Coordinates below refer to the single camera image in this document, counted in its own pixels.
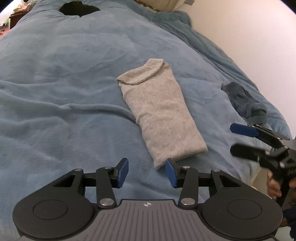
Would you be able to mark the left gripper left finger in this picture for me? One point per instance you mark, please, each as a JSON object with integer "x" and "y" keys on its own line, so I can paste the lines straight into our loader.
{"x": 66, "y": 206}

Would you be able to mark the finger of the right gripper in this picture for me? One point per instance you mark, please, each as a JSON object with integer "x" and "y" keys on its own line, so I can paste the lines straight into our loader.
{"x": 272, "y": 138}
{"x": 268, "y": 159}

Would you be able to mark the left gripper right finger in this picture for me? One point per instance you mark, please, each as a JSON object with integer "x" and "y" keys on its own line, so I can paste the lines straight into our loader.
{"x": 227, "y": 206}

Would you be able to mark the grey polo shirt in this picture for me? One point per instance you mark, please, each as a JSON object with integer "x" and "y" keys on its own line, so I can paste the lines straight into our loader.
{"x": 157, "y": 103}

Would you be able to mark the person right hand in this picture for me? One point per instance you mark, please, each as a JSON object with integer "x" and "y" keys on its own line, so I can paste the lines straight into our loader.
{"x": 273, "y": 187}

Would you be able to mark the dark blue jeans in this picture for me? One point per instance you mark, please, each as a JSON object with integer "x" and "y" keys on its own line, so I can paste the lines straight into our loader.
{"x": 249, "y": 108}

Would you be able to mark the dark blue fleece sleeve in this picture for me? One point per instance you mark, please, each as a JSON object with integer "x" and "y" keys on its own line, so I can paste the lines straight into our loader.
{"x": 289, "y": 219}

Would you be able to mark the blue fleece duvet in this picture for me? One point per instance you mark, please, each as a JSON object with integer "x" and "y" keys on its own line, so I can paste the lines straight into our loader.
{"x": 62, "y": 108}

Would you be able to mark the dark wooden nightstand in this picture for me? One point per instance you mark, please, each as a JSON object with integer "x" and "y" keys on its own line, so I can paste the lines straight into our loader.
{"x": 14, "y": 18}

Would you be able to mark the black garment on bed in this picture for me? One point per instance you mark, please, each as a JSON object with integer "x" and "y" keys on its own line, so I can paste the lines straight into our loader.
{"x": 77, "y": 8}

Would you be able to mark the wall power socket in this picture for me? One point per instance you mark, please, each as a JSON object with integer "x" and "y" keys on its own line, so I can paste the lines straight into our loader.
{"x": 189, "y": 2}

